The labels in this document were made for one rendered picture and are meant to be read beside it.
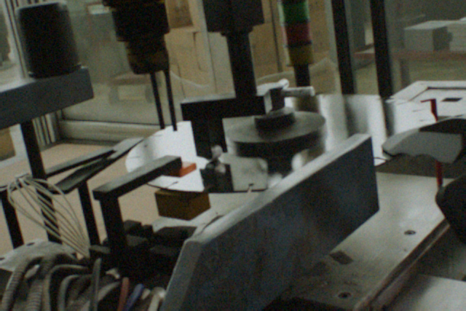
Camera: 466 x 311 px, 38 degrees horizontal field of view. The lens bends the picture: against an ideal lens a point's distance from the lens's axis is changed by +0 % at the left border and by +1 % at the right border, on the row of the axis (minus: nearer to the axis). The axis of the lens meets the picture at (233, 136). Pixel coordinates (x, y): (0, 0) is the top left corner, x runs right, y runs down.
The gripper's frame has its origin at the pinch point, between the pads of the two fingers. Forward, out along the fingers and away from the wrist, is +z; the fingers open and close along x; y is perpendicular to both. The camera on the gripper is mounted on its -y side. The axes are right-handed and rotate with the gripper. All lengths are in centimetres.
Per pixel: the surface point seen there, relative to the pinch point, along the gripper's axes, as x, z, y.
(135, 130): 46, 88, 30
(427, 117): 8.5, 1.5, 10.8
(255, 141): 14.7, 9.2, -4.5
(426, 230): -1.3, 4.9, 5.4
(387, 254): -1.3, 5.0, -0.8
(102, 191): 14.7, 5.7, -23.6
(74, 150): 50, 98, 19
